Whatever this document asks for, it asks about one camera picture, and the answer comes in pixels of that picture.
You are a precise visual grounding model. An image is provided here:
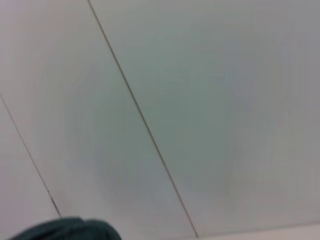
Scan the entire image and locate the dark teal fabric lunch bag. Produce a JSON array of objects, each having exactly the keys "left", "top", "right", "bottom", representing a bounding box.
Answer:
[{"left": 9, "top": 215, "right": 124, "bottom": 240}]

